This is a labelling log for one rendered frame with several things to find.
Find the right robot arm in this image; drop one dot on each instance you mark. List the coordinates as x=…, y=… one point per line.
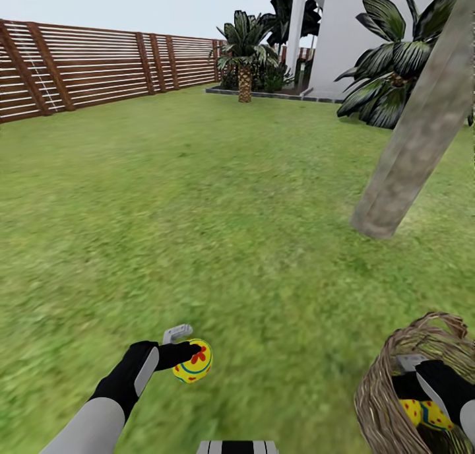
x=421, y=379

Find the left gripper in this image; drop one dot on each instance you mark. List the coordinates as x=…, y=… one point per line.
x=180, y=353

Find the easter egg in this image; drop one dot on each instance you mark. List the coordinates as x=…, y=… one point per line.
x=433, y=418
x=413, y=409
x=198, y=366

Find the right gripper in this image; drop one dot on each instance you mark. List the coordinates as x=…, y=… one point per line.
x=404, y=388

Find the wicker basket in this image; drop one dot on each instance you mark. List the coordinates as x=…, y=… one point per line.
x=383, y=421

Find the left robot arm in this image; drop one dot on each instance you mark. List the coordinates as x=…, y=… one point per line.
x=98, y=425

